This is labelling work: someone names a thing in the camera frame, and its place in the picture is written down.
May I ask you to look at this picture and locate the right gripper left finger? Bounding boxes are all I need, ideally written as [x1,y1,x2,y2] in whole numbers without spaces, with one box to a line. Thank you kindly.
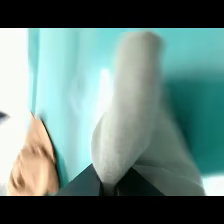
[55,162,103,197]

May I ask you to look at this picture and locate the brown T-shirt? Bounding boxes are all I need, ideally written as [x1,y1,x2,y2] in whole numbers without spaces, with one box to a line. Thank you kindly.
[90,31,207,197]

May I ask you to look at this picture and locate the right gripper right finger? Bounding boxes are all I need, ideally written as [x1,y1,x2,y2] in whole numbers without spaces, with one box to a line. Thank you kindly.
[116,166,165,197]

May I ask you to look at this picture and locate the orange garment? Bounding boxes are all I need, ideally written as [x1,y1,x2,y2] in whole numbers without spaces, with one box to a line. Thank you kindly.
[7,112,60,197]

